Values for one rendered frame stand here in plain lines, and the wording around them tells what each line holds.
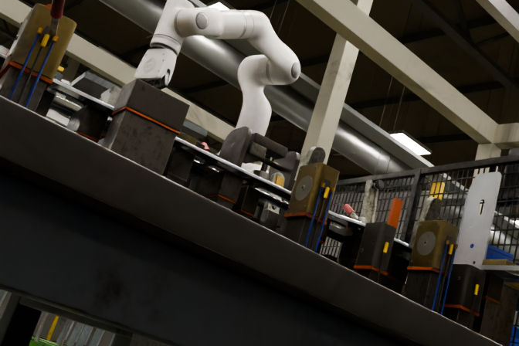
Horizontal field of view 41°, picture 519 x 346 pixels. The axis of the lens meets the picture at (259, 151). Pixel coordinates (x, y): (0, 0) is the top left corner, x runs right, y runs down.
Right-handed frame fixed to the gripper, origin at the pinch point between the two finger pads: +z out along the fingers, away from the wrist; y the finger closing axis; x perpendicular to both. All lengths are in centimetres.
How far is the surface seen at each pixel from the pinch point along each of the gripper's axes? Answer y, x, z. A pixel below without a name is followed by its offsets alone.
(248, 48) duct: -501, 586, -398
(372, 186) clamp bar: 45, 55, -1
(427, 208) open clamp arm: 72, 35, 10
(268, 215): 35.3, 22.4, 21.1
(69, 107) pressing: 14.6, -31.8, 18.8
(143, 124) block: 43, -35, 23
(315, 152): 56, 5, 10
